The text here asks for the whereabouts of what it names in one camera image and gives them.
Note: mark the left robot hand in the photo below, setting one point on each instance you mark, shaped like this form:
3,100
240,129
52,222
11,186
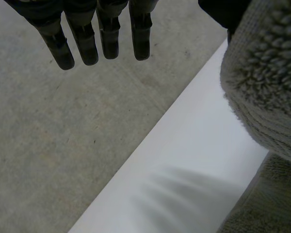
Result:
140,36

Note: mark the grey towel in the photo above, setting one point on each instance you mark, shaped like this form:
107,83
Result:
264,80

